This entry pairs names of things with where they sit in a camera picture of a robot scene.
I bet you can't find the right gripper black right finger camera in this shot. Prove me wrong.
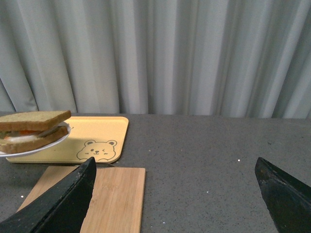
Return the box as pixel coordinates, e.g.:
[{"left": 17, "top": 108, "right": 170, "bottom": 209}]
[{"left": 255, "top": 157, "right": 311, "bottom": 233}]

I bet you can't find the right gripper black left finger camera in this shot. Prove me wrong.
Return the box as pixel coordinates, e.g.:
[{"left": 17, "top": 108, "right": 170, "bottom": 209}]
[{"left": 0, "top": 157, "right": 97, "bottom": 233}]

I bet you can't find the white round plate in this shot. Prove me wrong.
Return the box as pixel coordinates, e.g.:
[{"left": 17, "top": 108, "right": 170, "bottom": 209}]
[{"left": 0, "top": 122, "right": 71, "bottom": 158}]

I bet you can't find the bread slice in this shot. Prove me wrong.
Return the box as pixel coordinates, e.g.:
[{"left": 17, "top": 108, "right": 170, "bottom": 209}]
[
  {"left": 0, "top": 130, "right": 65, "bottom": 154},
  {"left": 0, "top": 110, "right": 71, "bottom": 131}
]

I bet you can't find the wooden cutting board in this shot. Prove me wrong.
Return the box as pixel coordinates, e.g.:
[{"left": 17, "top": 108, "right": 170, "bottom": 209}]
[{"left": 18, "top": 166, "right": 145, "bottom": 233}]

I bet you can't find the fried egg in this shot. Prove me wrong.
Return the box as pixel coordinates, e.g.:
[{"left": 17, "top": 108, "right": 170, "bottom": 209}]
[{"left": 2, "top": 122, "right": 68, "bottom": 143}]

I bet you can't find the yellow bear tray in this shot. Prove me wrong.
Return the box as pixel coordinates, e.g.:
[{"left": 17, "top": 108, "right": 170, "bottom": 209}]
[{"left": 5, "top": 116, "right": 129, "bottom": 164}]

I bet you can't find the grey curtain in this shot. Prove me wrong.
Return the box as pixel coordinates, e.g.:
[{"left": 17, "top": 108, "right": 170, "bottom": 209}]
[{"left": 0, "top": 0, "right": 311, "bottom": 118}]

